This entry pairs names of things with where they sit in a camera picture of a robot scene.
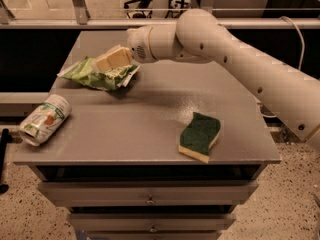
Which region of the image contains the green yellow sponge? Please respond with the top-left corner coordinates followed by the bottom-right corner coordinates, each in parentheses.
top-left (178, 112), bottom-right (221, 163)

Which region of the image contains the metal window railing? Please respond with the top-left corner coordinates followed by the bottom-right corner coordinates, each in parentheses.
top-left (0, 0), bottom-right (320, 29)

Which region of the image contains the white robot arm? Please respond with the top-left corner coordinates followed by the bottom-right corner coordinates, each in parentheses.
top-left (126, 9), bottom-right (320, 149)

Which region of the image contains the black stand on floor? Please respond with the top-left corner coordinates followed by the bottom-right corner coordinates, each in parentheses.
top-left (0, 128), bottom-right (13, 194)

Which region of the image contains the upper drawer with knob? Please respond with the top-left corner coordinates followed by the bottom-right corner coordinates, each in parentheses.
top-left (38, 181), bottom-right (258, 207)

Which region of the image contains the white green 7up can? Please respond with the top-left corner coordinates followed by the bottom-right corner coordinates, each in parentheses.
top-left (19, 94), bottom-right (72, 146)

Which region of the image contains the green jalapeno chip bag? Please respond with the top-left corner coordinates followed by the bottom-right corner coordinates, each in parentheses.
top-left (58, 56), bottom-right (139, 91)

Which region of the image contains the black office chair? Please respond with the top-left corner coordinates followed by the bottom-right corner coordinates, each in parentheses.
top-left (123, 0), bottom-right (190, 18)

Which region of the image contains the lower drawer with knob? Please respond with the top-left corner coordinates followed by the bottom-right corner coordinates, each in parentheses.
top-left (68, 213), bottom-right (236, 233)

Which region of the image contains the grey drawer cabinet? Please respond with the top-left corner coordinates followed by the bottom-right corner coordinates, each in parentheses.
top-left (13, 29), bottom-right (282, 240)

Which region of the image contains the drawer with knob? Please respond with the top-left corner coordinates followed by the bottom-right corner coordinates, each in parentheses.
top-left (68, 213), bottom-right (236, 233)
top-left (38, 181), bottom-right (258, 207)

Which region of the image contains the white cable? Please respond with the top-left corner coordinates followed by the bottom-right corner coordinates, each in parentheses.
top-left (259, 15), bottom-right (306, 119)

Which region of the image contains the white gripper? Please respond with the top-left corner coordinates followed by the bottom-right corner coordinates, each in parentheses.
top-left (95, 26), bottom-right (155, 71)

